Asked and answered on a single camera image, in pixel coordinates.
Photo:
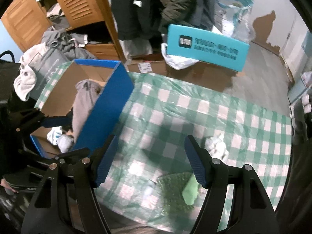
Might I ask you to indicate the white grey cloth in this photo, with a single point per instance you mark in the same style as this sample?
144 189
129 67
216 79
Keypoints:
216 147

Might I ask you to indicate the green scrub sponge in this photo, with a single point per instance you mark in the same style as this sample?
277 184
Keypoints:
171 187

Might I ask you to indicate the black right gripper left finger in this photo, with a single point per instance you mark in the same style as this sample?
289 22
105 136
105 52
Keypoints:
67 203

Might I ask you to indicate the dark hanging jackets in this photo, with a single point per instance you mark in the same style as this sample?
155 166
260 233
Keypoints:
145 18

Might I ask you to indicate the white blue sock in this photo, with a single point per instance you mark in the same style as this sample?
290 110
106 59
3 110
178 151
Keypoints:
58 138

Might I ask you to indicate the brown cardboard box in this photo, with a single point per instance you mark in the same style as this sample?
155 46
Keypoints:
203 74

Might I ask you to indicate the light green cloth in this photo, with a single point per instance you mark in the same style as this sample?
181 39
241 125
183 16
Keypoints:
191 190

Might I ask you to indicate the wooden louvered cabinet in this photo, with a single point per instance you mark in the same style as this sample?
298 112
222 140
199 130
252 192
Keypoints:
27 20

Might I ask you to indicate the grey shopping bag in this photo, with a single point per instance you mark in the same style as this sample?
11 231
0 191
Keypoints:
44 66

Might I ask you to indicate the blue white plastic bag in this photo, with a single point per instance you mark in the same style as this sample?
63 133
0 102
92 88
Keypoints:
232 19

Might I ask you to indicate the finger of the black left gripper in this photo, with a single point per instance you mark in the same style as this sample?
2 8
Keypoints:
71 157
56 121

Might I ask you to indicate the grey sock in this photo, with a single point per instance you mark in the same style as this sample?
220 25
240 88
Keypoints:
87 94

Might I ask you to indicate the grey clothes pile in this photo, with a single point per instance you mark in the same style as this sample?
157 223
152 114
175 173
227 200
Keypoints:
72 45

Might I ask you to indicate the blue cardboard box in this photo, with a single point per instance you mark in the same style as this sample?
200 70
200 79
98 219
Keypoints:
57 97

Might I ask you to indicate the teal shoe box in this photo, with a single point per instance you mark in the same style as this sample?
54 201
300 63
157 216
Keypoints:
207 46

